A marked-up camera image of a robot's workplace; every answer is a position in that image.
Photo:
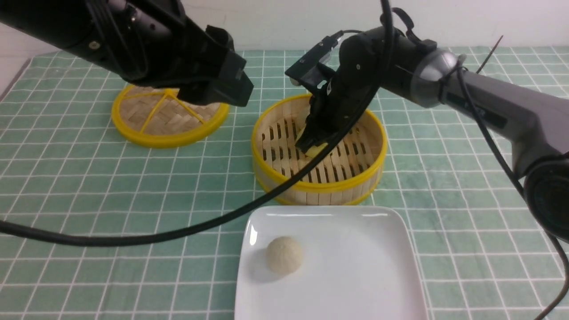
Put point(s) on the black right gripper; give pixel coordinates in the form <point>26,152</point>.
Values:
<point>361,69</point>

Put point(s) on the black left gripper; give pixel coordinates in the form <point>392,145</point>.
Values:
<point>215,72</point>

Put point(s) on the white steamed bun front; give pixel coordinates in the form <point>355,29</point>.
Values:
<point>284,255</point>

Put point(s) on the yellow steamed bun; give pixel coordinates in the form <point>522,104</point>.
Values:
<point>311,152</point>

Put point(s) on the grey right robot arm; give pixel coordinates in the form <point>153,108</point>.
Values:
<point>535,123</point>

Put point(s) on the white square plate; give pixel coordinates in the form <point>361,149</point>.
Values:
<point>358,264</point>

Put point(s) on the yellow-rimmed bamboo steamer basket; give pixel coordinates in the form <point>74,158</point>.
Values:
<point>347,176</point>

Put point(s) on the yellow bamboo steamer lid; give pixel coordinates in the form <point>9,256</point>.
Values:
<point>157,118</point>

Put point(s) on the green checkered tablecloth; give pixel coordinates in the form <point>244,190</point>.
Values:
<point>65,168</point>

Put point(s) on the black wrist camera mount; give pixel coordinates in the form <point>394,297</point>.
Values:
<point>311,69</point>

